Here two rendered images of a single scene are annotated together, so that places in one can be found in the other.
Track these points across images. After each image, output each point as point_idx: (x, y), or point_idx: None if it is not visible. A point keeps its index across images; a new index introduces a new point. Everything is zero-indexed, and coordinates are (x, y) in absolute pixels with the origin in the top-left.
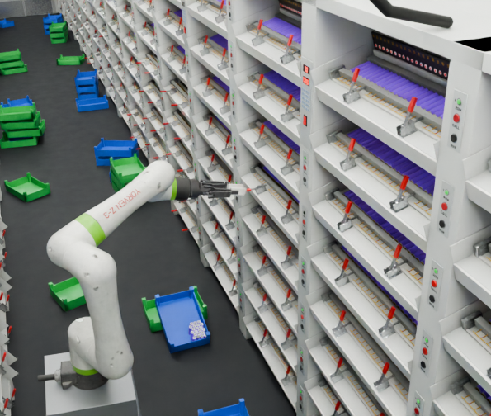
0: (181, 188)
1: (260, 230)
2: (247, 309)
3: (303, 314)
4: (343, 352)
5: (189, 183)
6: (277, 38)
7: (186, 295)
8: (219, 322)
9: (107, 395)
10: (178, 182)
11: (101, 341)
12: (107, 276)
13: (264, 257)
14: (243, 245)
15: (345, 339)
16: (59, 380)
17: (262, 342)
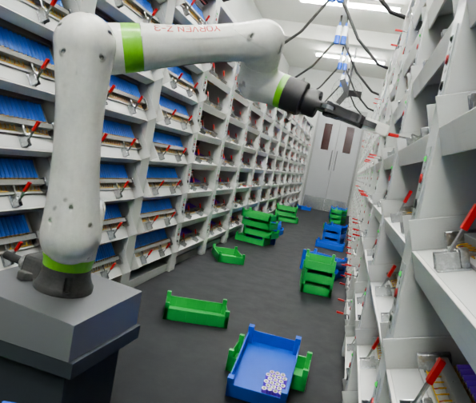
0: (293, 85)
1: (397, 213)
2: (353, 379)
3: (398, 285)
4: (439, 294)
5: (306, 85)
6: None
7: (290, 347)
8: (315, 401)
9: (50, 305)
10: (292, 78)
11: (51, 170)
12: (82, 35)
13: (393, 265)
14: (374, 265)
15: (458, 275)
16: (22, 265)
17: None
